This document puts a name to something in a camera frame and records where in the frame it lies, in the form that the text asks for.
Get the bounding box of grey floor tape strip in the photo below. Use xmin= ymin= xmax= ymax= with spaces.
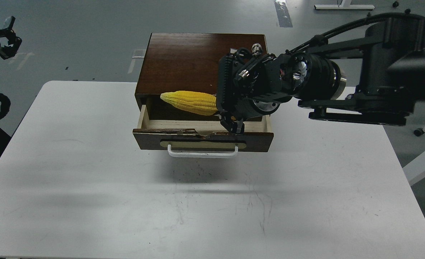
xmin=273 ymin=0 xmax=293 ymax=28

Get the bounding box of dark brown wooden cabinet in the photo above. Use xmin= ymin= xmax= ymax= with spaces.
xmin=135 ymin=33 xmax=267 ymax=107

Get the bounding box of wooden drawer with white handle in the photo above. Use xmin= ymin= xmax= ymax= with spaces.
xmin=133 ymin=105 xmax=274 ymax=153

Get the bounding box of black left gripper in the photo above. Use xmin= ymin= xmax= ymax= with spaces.
xmin=0 ymin=16 xmax=23 ymax=60

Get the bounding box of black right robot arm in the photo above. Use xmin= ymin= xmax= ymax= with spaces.
xmin=217 ymin=13 xmax=425 ymax=135

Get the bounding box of yellow corn cob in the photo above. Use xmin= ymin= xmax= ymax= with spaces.
xmin=160 ymin=91 xmax=218 ymax=116

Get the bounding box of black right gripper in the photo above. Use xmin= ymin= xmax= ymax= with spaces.
xmin=217 ymin=47 xmax=297 ymax=135

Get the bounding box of white desk leg base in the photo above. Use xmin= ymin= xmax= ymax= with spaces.
xmin=314 ymin=0 xmax=375 ymax=10

